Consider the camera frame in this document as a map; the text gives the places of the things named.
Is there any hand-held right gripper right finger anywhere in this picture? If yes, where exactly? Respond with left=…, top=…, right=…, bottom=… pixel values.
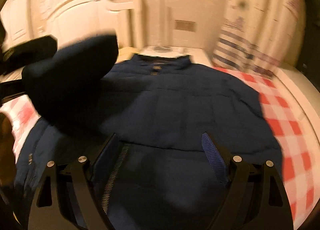
left=201, top=132, right=294, bottom=230

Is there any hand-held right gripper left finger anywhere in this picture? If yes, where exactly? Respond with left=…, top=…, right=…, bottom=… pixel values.
left=27, top=133, right=130, bottom=230

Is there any navy puffer jacket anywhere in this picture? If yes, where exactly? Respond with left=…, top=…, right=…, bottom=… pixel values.
left=14, top=33, right=283, bottom=230

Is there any white wardrobe door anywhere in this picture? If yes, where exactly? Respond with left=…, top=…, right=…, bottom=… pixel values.
left=1, top=0, right=33, bottom=45

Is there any white headboard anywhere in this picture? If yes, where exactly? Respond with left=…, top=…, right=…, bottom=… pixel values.
left=47, top=0, right=145, bottom=52

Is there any red white checked bedsheet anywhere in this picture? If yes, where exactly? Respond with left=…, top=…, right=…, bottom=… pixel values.
left=0, top=66, right=320, bottom=230

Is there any yellow blanket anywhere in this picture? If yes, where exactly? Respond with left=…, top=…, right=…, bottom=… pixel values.
left=116, top=47, right=140, bottom=64

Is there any white mattress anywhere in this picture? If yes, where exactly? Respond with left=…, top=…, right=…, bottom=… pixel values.
left=275, top=66, right=320, bottom=143

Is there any striped curtain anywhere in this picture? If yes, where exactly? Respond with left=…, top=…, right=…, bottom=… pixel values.
left=212, top=0, right=308, bottom=75

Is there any white tower fan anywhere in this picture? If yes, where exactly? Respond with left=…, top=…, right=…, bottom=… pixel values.
left=159, top=0, right=173, bottom=50

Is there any wall socket plate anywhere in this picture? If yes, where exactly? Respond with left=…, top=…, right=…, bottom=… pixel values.
left=174, top=20, right=196, bottom=31

